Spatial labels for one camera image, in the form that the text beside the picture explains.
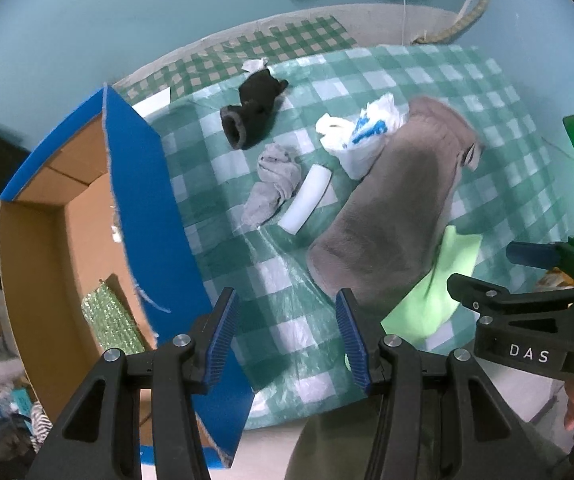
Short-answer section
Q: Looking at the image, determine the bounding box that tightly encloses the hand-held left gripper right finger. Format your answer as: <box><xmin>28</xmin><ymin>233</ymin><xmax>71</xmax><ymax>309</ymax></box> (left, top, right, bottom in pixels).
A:
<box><xmin>334</xmin><ymin>287</ymin><xmax>538</xmax><ymax>480</ymax></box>

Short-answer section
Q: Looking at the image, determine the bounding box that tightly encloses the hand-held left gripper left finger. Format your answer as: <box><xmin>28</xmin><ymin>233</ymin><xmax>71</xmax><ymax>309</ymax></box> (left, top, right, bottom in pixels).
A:
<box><xmin>27</xmin><ymin>286</ymin><xmax>242</xmax><ymax>480</ymax></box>

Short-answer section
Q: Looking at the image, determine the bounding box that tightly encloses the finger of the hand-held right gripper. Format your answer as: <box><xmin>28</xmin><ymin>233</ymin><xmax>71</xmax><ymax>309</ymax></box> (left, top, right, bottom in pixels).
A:
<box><xmin>447</xmin><ymin>273</ymin><xmax>574</xmax><ymax>322</ymax></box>
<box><xmin>508</xmin><ymin>237</ymin><xmax>574</xmax><ymax>267</ymax></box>

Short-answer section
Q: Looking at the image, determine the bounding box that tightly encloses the light green cloth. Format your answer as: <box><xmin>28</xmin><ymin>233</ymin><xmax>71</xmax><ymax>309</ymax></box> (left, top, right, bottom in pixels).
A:
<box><xmin>381</xmin><ymin>225</ymin><xmax>482</xmax><ymax>343</ymax></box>

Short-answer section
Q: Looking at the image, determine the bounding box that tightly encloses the blue cardboard box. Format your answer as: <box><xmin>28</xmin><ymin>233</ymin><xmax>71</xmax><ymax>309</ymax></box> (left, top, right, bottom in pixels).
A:
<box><xmin>0</xmin><ymin>85</ymin><xmax>255</xmax><ymax>471</ymax></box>

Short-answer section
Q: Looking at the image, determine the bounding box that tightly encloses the white foam tube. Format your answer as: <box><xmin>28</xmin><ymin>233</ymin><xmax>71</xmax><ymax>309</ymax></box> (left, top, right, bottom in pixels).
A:
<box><xmin>277</xmin><ymin>164</ymin><xmax>333</xmax><ymax>235</ymax></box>

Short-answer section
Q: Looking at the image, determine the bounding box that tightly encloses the black fuzzy sock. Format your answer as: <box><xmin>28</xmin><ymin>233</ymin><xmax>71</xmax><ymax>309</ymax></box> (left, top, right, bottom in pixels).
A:
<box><xmin>220</xmin><ymin>70</ymin><xmax>290</xmax><ymax>151</ymax></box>

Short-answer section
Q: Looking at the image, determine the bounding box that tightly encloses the green white checked plastic sheet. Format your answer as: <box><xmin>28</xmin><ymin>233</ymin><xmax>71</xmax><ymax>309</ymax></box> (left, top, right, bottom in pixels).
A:
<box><xmin>140</xmin><ymin>44</ymin><xmax>574</xmax><ymax>431</ymax></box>

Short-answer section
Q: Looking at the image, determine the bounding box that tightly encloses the grey plush cloth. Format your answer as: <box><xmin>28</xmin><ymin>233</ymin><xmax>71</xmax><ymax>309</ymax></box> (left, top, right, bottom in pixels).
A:
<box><xmin>307</xmin><ymin>96</ymin><xmax>485</xmax><ymax>318</ymax></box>

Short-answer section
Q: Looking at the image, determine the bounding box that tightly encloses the grey sock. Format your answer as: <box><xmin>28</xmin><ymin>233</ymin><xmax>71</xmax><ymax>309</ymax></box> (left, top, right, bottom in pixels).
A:
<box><xmin>241</xmin><ymin>142</ymin><xmax>302</xmax><ymax>228</ymax></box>

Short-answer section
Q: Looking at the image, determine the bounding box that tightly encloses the white plastic bag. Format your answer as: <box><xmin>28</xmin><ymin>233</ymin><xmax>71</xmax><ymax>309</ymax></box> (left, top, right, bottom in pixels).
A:
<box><xmin>315</xmin><ymin>92</ymin><xmax>410</xmax><ymax>181</ymax></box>

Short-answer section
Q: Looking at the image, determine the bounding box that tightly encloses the striped cloth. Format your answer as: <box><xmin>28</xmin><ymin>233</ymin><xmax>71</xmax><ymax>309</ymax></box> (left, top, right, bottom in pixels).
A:
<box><xmin>30</xmin><ymin>402</ymin><xmax>52</xmax><ymax>453</ymax></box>

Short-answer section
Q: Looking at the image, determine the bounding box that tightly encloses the white paper strip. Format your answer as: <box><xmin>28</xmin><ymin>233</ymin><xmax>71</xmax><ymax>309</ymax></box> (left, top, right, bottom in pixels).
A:
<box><xmin>132</xmin><ymin>87</ymin><xmax>173</xmax><ymax>118</ymax></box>

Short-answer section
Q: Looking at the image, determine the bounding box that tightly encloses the green tan checked cloth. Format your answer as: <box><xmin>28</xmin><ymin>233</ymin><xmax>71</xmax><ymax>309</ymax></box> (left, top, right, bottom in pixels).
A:
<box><xmin>112</xmin><ymin>15</ymin><xmax>355</xmax><ymax>106</ymax></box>

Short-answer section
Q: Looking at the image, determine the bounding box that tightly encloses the woven beige strap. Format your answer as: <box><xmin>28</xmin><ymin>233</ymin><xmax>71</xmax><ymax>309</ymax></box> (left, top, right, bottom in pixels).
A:
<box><xmin>412</xmin><ymin>0</ymin><xmax>502</xmax><ymax>45</ymax></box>

